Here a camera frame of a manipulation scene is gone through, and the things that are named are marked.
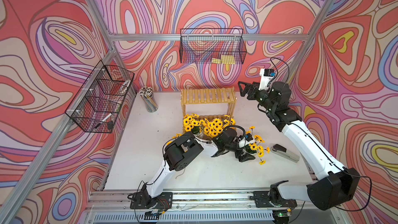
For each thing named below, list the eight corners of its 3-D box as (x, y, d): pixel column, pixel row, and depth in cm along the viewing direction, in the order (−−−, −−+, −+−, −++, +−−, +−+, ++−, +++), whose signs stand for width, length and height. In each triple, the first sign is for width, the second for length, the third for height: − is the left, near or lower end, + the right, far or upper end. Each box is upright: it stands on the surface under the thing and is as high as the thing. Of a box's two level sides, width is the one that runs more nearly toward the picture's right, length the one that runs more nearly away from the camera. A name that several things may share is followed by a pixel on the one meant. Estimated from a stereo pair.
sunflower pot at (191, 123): (186, 142, 94) (183, 126, 80) (185, 131, 99) (182, 114, 85) (201, 140, 95) (200, 124, 81) (199, 129, 100) (198, 112, 86)
